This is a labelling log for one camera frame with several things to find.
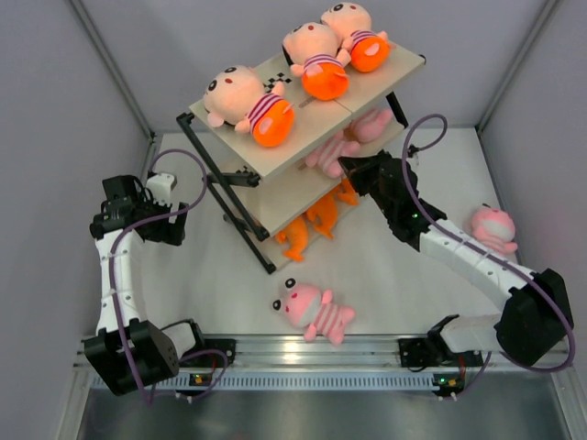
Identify pink striped frog plush back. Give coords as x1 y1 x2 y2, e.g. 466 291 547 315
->
305 135 360 179

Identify pink striped frog plush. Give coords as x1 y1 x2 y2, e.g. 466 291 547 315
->
345 107 393 144
271 278 356 346
471 203 518 255
305 135 360 179

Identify orange shark plush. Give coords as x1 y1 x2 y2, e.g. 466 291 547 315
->
332 179 360 206
275 216 309 262

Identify boy doll orange shorts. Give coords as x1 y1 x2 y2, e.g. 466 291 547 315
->
282 22 350 101

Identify black-haired boy doll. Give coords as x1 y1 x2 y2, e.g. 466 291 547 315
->
203 65 295 148

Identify pink striped frog plush front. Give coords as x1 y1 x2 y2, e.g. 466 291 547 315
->
271 278 356 346

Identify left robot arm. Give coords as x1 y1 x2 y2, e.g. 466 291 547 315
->
83 172 207 396

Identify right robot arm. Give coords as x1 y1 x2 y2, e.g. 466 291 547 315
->
338 151 576 371

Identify beige three-tier shelf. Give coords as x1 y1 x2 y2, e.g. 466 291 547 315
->
176 46 426 273

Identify orange shark plush under shelf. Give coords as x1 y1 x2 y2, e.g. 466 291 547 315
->
275 216 309 262

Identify boy doll on shelf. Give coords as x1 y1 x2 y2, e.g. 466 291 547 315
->
321 2 396 73

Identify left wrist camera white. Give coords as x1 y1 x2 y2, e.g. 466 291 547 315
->
146 172 177 206

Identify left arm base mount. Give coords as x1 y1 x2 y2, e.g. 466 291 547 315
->
172 337 237 369

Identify slotted cable duct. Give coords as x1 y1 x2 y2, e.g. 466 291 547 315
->
86 369 441 391

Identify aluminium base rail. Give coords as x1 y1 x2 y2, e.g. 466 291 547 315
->
72 333 574 368

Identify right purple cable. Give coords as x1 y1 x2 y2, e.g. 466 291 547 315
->
401 113 576 400

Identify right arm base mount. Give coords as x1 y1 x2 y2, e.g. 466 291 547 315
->
398 337 460 372

